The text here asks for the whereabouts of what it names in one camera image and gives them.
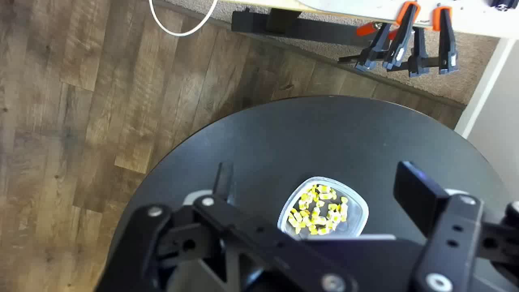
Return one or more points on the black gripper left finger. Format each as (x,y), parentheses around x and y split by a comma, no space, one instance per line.
(254,238)

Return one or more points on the white robot stand table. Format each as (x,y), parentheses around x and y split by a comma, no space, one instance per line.
(487,75)

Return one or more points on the orange black spring clamp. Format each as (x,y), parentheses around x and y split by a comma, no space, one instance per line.
(398,46)
(449,49)

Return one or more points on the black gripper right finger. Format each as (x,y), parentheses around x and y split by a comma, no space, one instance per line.
(455,233)

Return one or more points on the clear plastic bowl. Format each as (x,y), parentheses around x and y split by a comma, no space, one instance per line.
(359,212)

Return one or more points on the black metal bracket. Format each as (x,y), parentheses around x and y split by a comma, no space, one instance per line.
(303,27)

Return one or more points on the yellow corn kernels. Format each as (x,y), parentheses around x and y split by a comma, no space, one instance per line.
(317,208)

